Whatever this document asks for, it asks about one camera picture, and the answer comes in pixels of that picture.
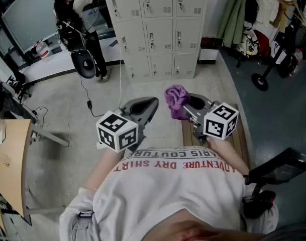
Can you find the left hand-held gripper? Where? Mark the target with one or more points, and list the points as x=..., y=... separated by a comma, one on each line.
x=117, y=130

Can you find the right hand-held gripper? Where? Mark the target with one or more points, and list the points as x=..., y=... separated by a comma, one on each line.
x=219, y=122

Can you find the purple cloth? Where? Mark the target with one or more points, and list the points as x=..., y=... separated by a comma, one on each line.
x=176, y=100

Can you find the grey metal locker doors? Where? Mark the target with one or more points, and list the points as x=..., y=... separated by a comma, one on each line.
x=159, y=31

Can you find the person's left forearm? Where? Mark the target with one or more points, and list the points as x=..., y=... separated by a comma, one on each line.
x=102, y=167

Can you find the black screen on arm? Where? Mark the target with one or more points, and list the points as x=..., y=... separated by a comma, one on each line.
x=281, y=168

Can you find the person's right forearm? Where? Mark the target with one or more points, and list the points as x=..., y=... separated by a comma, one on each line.
x=228, y=154

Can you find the black stand with round base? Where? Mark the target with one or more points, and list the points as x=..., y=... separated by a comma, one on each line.
x=260, y=82

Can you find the white box with brown lid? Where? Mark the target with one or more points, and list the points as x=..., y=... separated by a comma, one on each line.
x=208, y=54

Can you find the person's white printed shirt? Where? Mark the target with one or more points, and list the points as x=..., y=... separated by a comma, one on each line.
x=167, y=192

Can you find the black round padded seat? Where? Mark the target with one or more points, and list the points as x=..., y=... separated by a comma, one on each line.
x=78, y=59

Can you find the red and white bag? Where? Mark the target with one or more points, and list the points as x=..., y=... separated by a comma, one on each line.
x=263, y=43

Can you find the clear plastic bottle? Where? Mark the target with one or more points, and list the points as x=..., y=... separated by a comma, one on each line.
x=297, y=59

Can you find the green hanging coat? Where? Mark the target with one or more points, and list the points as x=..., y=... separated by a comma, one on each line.
x=234, y=16

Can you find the light wooden desk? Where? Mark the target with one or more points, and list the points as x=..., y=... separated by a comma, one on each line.
x=12, y=159

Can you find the clear water jug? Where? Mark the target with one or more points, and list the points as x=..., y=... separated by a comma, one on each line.
x=43, y=49

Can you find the black office chair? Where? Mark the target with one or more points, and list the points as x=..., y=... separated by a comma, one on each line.
x=17, y=83

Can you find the white hanging garment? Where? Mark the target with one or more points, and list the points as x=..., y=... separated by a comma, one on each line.
x=267, y=4

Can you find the large glass window panel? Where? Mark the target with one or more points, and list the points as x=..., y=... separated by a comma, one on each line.
x=29, y=14

